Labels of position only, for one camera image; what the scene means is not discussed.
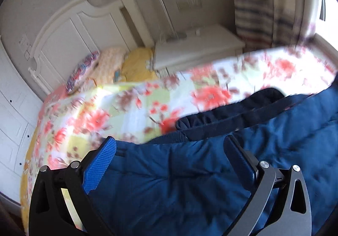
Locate blue puffer jacket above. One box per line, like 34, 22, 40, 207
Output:
87, 87, 338, 236

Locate white nightstand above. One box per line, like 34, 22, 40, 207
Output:
153, 25, 246, 73

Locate white bed headboard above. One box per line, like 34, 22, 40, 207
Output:
28, 0, 148, 94

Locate white wardrobe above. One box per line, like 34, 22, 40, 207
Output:
0, 38, 44, 199

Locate yellow blanket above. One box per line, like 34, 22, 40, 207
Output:
121, 47, 159, 82

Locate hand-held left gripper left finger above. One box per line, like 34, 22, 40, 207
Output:
29, 136, 117, 236

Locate white wall conduit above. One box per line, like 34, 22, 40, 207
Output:
151, 0, 176, 38

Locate wall label sticker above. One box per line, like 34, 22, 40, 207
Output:
17, 35, 32, 59

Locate peach patterned pillow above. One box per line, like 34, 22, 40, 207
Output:
88, 46, 126, 86

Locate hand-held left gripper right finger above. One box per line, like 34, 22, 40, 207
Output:
223, 135, 312, 236

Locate colourful patterned pillow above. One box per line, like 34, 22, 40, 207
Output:
65, 50, 100, 94

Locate floral bed sheet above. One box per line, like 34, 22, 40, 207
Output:
20, 46, 338, 231

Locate striped curtain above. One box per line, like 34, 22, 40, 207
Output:
234, 0, 317, 49

